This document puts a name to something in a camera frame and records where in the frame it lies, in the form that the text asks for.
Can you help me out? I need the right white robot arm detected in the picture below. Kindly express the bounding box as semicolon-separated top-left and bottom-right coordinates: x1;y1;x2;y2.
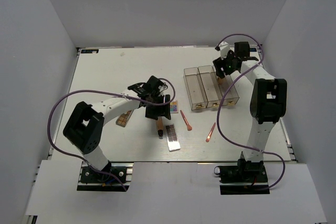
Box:
213;41;287;182

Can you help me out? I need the foundation bottle with pump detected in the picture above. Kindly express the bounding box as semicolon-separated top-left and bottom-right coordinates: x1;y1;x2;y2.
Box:
217;77;226;87

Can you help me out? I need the brown eyeshadow palette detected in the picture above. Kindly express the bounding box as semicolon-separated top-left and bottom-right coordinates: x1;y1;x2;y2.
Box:
116;110;133;127

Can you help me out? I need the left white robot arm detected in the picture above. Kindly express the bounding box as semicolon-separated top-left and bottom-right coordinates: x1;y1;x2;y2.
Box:
63;76;176;182

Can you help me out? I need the right clear organizer bin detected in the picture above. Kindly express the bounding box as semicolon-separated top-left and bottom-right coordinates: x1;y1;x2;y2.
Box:
215;76;239;106

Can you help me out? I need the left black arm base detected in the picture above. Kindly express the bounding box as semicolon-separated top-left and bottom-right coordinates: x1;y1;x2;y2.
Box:
77;163;133;192

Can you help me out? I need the beige concealer tube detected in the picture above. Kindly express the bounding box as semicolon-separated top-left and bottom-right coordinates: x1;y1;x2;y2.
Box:
156;117;164;139

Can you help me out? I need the left clear organizer bin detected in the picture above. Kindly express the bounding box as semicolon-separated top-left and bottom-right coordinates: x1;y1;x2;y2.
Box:
183;67;207;111

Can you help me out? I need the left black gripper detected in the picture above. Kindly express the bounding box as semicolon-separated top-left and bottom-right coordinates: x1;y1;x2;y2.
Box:
145;93;171;120

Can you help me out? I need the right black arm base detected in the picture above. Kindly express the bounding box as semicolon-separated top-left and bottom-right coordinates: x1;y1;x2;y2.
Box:
214;165;270;195

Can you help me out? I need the clear organizer bin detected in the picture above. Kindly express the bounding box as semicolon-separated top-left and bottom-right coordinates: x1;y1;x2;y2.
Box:
183;67;207;111
215;76;239;106
198;65;223;108

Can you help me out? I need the colourful square eyeshadow palette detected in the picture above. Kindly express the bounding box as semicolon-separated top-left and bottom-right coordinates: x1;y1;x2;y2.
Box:
170;100;179;113

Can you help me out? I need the middle clear organizer bin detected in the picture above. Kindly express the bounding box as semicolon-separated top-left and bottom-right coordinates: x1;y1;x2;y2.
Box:
198;65;223;108

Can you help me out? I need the orange makeup brush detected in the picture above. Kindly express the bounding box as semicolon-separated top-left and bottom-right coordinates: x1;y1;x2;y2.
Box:
205;123;216;143

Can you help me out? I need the silver eyeshadow palette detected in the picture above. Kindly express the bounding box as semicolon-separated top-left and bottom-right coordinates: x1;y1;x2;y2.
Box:
164;124;181;152

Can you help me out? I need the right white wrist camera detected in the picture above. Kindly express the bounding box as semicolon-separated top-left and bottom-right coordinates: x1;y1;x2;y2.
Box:
215;42;230;59

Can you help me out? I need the pink makeup brush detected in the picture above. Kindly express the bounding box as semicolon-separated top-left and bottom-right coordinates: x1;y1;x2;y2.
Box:
180;110;192;131

